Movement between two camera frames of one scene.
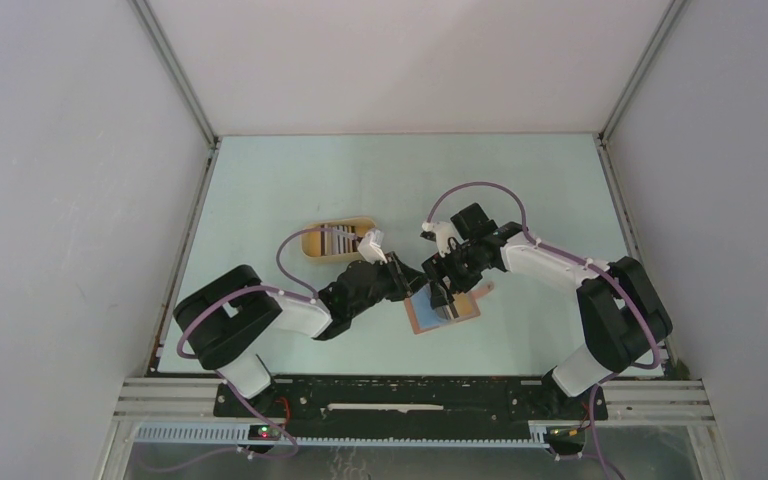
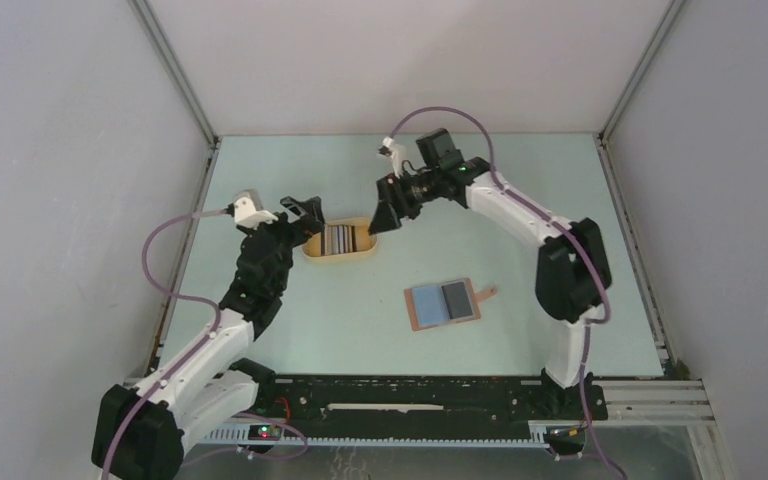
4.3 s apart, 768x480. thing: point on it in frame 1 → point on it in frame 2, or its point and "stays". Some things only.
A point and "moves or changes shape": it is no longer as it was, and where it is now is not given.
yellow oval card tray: [335, 245] stays
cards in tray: [333, 243] stays
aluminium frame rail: [163, 400] stays
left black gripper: [401, 276] → [311, 223]
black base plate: [408, 406] stays
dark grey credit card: [445, 313] moves or changes shape
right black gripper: [441, 267] → [390, 189]
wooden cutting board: [423, 317] stays
